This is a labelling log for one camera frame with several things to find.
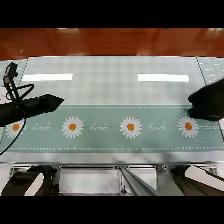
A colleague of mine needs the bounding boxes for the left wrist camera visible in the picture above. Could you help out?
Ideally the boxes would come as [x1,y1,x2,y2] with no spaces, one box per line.
[2,61,22,103]

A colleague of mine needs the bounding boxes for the silver frame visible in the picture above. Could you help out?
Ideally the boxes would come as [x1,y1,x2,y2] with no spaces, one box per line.
[0,161,224,197]

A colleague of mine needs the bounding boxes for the black garment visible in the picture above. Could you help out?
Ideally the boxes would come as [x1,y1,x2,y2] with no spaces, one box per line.
[187,77,224,122]

